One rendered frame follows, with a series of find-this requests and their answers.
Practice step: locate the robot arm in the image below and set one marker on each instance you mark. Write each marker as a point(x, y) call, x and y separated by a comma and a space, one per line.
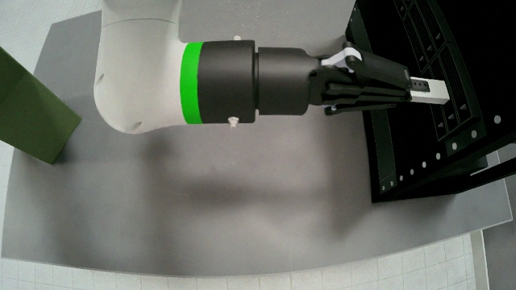
point(146, 78)

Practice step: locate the black server rack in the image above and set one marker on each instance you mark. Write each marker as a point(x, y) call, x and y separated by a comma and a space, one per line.
point(471, 46)

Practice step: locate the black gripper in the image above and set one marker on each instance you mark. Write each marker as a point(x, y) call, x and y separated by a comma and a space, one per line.
point(290, 80)

